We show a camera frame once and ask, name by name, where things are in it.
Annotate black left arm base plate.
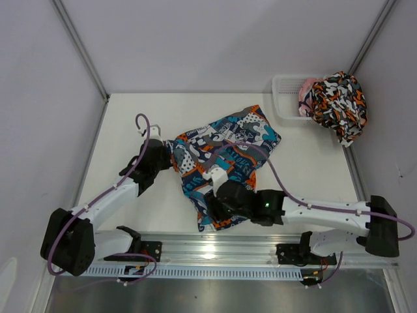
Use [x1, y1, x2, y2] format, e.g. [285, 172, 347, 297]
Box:
[128, 241, 163, 262]

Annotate pink cloth in basket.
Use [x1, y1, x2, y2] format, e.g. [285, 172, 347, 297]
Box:
[298, 78, 319, 117]

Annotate white plastic basket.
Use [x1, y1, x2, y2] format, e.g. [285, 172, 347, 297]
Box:
[271, 74, 315, 127]

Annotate aluminium mounting rail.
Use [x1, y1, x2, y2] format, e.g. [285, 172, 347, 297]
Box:
[91, 230, 400, 270]

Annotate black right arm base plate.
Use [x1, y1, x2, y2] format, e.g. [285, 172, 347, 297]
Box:
[276, 243, 337, 267]

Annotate left aluminium frame post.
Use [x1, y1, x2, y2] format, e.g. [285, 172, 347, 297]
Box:
[50, 0, 109, 102]

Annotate white slotted cable duct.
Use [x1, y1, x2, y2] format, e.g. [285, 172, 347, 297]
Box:
[84, 265, 303, 281]

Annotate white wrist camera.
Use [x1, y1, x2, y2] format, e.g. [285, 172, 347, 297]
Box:
[202, 168, 229, 191]
[137, 125, 162, 142]

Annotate colourful patterned shorts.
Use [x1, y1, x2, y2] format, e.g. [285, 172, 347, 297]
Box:
[165, 105, 281, 232]

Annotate aluminium frame post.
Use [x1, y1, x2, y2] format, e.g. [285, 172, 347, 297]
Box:
[348, 0, 399, 75]
[50, 0, 109, 102]

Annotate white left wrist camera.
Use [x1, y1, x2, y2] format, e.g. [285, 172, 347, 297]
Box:
[137, 125, 162, 142]

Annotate orange camouflage shorts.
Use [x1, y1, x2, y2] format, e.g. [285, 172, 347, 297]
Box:
[309, 71, 368, 147]

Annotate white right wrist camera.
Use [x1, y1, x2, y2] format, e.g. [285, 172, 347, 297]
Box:
[202, 168, 229, 191]

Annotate right aluminium frame post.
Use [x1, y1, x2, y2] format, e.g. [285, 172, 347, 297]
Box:
[348, 0, 399, 75]

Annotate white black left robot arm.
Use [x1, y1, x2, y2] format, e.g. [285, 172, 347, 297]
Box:
[40, 138, 171, 276]

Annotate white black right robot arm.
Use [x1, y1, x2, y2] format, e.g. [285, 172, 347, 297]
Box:
[204, 181, 399, 263]

